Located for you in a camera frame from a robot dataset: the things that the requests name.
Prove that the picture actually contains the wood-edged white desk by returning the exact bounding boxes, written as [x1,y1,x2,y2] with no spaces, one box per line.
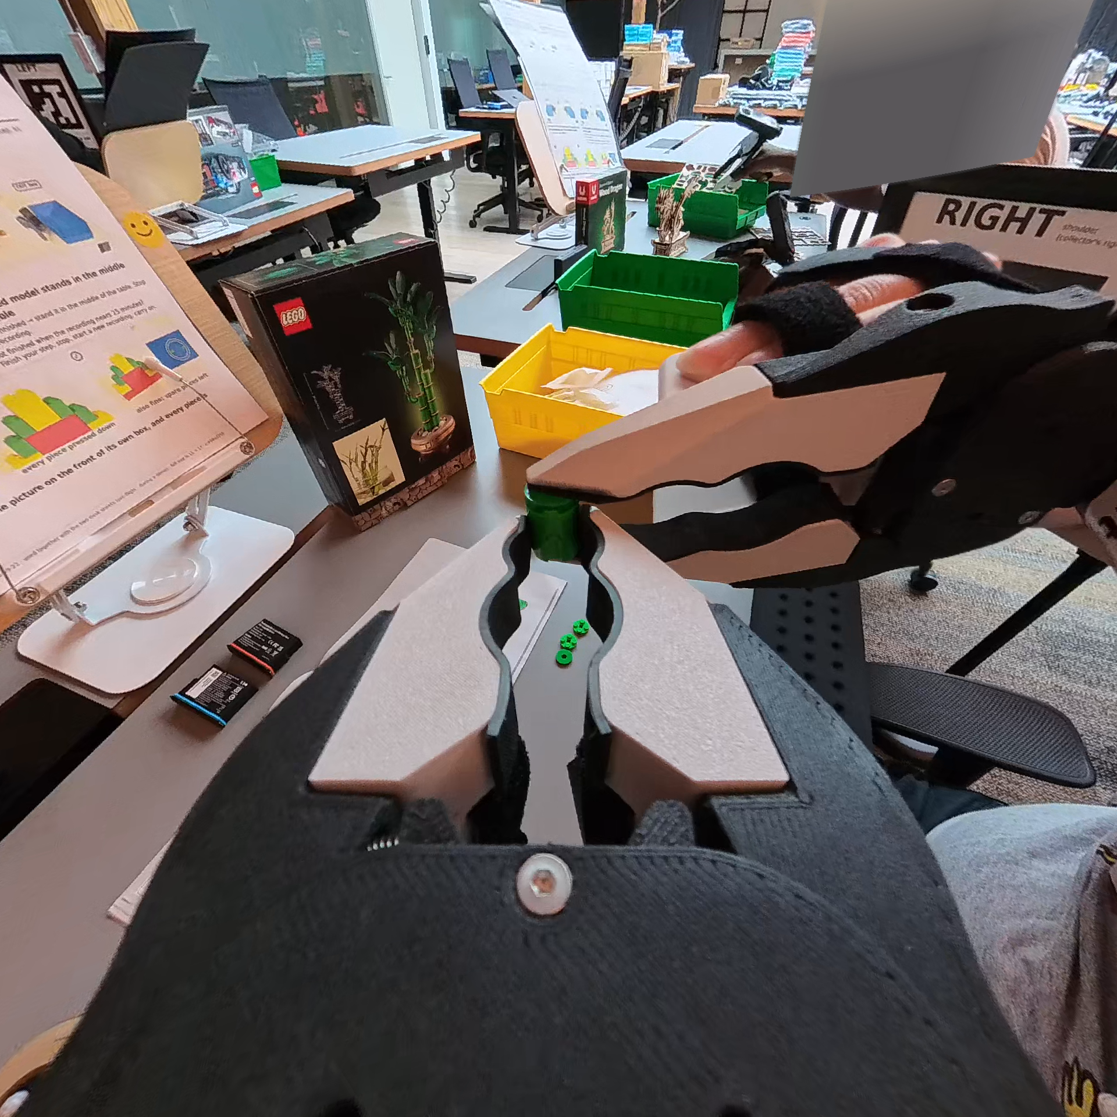
[147,182,355,263]
[274,124,481,229]

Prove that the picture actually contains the curved wooden holder board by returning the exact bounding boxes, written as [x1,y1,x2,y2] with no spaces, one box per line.
[513,100,577,218]

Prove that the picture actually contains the colourful toy set box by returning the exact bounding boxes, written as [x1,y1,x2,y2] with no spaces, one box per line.
[192,105,255,198]

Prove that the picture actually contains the yellow plastic bin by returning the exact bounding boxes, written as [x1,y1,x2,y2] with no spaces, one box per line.
[478,323,691,460]

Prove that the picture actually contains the black and white marker sign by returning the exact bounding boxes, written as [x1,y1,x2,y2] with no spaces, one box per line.
[0,53,102,150]

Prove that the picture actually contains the green toy brick stalk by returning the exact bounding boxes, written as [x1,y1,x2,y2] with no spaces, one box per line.
[522,488,585,563]

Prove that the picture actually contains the black toy set box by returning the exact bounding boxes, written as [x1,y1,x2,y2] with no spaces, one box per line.
[218,233,477,535]

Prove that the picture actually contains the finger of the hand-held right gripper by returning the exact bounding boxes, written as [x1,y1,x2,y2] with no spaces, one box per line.
[525,363,949,501]
[626,487,861,587]

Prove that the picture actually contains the black angled panel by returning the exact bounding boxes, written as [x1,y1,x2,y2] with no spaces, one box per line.
[103,29,211,133]

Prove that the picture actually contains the brown toy brick model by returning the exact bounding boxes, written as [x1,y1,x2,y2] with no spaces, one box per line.
[651,173,699,259]

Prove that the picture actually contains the wooden sheet holder board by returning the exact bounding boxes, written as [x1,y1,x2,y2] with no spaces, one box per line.
[0,161,285,638]

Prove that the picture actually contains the grey desk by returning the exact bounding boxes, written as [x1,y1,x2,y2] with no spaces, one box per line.
[0,362,760,1075]

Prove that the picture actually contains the white paper booklet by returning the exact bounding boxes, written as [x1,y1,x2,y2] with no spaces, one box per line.
[107,537,569,927]

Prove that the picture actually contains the person's right hand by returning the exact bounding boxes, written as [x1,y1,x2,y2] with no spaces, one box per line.
[676,233,1005,383]

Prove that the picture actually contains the pale wooden board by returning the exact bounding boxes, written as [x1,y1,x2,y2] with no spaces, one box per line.
[102,120,204,210]

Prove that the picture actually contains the black stand with white label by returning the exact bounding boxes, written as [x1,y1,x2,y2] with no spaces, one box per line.
[876,164,1117,294]

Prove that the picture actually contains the black camera battery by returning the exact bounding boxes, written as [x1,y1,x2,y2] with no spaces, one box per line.
[168,664,259,728]
[227,617,304,676]

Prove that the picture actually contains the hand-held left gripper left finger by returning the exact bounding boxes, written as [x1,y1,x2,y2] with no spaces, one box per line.
[309,515,533,833]

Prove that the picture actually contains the large instruction sheet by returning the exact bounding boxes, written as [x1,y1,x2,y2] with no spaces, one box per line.
[484,0,623,177]

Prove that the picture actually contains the dark green toy set box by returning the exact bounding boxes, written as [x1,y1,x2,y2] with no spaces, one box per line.
[573,173,630,257]

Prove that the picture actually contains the person's grey clothing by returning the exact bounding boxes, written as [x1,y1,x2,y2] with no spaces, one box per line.
[924,801,1117,1117]

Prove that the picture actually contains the white plastic bags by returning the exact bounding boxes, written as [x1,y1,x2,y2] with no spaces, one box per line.
[538,366,660,419]

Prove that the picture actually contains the printed instruction sheet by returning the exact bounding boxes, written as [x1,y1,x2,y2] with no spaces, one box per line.
[0,73,270,604]

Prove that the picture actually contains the person's right forearm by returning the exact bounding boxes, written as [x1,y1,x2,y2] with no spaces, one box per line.
[1038,508,1117,560]

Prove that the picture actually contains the green plastic bin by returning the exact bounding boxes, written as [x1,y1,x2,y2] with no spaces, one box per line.
[555,250,739,350]
[646,172,770,239]

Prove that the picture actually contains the white stand base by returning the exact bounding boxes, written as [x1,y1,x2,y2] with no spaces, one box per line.
[16,505,296,698]

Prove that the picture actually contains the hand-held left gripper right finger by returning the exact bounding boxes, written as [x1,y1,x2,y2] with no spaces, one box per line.
[569,508,792,827]

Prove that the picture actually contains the black mesh office chair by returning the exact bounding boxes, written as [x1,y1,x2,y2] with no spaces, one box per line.
[748,583,1097,791]

